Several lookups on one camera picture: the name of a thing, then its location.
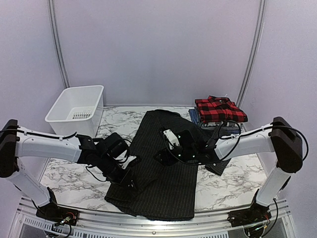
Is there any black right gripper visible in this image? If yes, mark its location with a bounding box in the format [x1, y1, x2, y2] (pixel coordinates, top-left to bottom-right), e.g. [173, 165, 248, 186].
[154, 145, 197, 166]

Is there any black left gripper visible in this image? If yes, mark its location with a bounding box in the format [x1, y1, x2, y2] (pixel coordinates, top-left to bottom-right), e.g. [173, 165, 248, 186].
[97, 153, 139, 192]

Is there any black pinstripe long sleeve shirt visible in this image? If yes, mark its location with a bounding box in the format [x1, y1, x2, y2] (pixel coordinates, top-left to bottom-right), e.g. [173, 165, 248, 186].
[105, 110, 217, 221]

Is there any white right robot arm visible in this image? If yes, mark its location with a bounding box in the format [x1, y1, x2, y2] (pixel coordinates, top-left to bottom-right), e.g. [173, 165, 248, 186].
[154, 117, 309, 222]

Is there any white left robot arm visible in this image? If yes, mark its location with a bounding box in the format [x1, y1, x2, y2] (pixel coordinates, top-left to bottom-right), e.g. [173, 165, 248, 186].
[0, 119, 137, 221]

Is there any blue folded shirt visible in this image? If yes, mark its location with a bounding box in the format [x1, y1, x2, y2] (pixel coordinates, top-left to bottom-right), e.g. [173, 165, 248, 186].
[189, 108, 239, 134]

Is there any red black plaid shirt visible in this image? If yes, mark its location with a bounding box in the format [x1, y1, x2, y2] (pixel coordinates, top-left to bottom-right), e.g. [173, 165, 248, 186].
[195, 96, 248, 123]

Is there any grey white folded shirt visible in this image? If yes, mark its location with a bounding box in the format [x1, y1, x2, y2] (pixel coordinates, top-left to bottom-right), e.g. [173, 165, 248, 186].
[200, 121, 243, 130]

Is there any white plastic bin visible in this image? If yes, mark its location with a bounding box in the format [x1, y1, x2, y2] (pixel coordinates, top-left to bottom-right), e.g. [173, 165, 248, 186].
[45, 85, 104, 138]

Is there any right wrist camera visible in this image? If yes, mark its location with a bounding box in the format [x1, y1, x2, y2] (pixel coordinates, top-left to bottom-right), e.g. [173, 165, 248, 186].
[160, 129, 180, 151]

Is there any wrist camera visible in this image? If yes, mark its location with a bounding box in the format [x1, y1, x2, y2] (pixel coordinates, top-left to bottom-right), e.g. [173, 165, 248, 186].
[160, 129, 180, 151]
[121, 156, 142, 170]

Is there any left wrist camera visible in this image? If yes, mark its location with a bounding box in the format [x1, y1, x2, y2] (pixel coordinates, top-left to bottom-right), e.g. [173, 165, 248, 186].
[121, 156, 142, 170]

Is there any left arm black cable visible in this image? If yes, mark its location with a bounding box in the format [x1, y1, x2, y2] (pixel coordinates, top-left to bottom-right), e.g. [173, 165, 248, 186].
[59, 131, 132, 183]

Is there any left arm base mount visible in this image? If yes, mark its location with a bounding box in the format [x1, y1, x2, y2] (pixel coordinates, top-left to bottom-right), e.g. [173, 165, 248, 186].
[36, 207, 79, 226]

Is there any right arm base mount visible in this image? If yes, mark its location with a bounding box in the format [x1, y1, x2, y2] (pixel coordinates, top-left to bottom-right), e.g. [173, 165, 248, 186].
[227, 207, 272, 227]

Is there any aluminium front rail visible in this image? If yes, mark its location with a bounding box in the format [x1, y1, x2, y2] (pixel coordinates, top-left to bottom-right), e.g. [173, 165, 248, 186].
[8, 197, 298, 238]

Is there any left aluminium wall post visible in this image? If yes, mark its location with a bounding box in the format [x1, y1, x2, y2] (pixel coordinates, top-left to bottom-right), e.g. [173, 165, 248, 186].
[47, 0, 70, 89]

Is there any aluminium wall post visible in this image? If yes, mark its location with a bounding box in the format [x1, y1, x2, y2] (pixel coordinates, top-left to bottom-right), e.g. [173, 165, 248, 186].
[47, 0, 70, 89]
[237, 0, 267, 107]

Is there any right aluminium wall post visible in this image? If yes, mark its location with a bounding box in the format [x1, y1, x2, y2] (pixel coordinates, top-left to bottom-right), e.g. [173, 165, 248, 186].
[237, 0, 267, 107]

